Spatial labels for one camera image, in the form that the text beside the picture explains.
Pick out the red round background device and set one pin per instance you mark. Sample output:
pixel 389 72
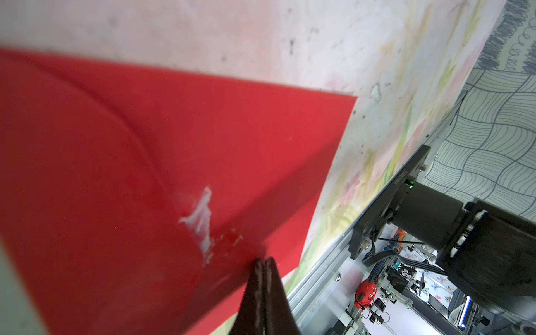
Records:
pixel 365 294

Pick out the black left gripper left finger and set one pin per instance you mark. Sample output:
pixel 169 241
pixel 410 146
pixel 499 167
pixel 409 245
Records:
pixel 251 315

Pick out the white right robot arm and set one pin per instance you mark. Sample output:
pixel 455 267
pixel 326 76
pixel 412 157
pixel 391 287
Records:
pixel 485 251

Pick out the red envelope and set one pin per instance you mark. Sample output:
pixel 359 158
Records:
pixel 135 199

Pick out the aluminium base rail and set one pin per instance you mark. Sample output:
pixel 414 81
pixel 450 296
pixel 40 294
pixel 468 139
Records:
pixel 325 296

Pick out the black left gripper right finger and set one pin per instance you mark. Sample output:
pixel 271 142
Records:
pixel 278 315

